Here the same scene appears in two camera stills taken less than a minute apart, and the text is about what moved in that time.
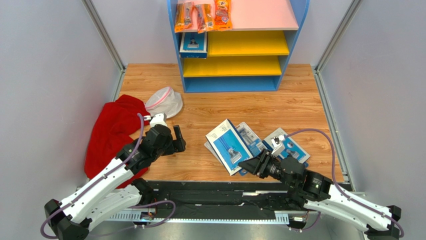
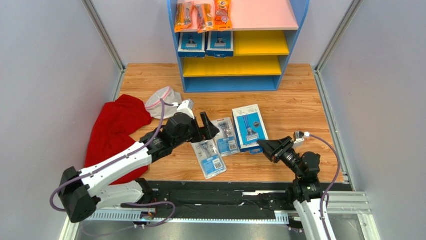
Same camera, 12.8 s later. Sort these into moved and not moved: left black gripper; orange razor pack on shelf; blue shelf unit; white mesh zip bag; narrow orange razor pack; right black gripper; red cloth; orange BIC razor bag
Moved: right black gripper; left black gripper
Not moved: white mesh zip bag; blue shelf unit; orange BIC razor bag; narrow orange razor pack; red cloth; orange razor pack on shelf
